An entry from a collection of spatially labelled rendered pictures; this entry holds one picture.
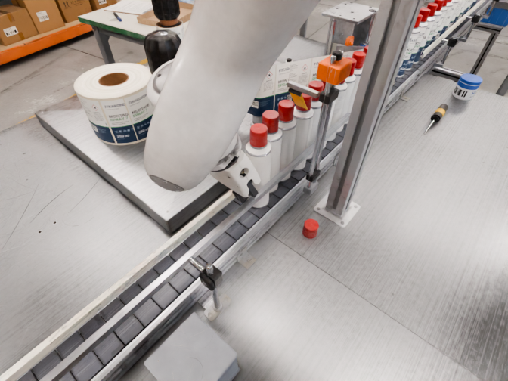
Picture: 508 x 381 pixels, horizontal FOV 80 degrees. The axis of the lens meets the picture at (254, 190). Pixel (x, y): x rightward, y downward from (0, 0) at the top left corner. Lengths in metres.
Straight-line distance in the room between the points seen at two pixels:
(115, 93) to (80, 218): 0.32
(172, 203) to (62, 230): 0.27
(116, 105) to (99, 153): 0.15
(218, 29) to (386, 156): 0.78
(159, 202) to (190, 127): 0.45
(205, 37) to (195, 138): 0.09
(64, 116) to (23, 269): 0.51
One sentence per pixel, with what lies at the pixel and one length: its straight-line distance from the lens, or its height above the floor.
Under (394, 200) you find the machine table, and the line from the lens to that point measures 0.86.
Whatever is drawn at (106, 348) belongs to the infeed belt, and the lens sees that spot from 0.61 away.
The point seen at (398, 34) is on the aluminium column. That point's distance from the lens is 0.53.
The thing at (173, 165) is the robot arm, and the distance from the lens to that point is 0.34.
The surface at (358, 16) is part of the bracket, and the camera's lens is 0.97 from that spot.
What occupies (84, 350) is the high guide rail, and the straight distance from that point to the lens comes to 0.52.
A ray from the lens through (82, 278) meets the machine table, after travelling 0.75.
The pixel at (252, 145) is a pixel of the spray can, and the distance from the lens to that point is 0.58.
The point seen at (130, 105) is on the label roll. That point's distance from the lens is 0.87.
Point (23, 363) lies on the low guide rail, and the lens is 0.62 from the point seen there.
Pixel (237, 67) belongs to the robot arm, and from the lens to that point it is 0.29.
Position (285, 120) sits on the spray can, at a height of 1.05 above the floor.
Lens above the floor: 1.42
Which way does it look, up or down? 47 degrees down
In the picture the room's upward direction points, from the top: straight up
